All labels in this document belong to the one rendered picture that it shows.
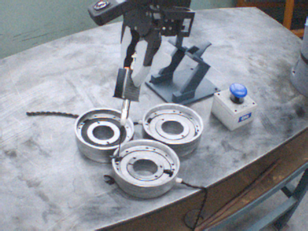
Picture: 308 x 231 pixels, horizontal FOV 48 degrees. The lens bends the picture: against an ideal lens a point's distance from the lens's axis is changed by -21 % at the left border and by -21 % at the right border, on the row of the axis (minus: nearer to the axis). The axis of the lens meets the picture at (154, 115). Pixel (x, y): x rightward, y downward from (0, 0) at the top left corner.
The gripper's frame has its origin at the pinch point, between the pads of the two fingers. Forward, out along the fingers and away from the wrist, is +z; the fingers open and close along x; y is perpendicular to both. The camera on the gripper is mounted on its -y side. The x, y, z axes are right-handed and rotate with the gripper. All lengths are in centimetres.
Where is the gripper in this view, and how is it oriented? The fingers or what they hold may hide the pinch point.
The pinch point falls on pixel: (128, 74)
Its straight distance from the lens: 67.9
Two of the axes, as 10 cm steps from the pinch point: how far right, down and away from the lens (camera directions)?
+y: 8.4, -1.6, 5.2
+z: -2.1, 7.9, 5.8
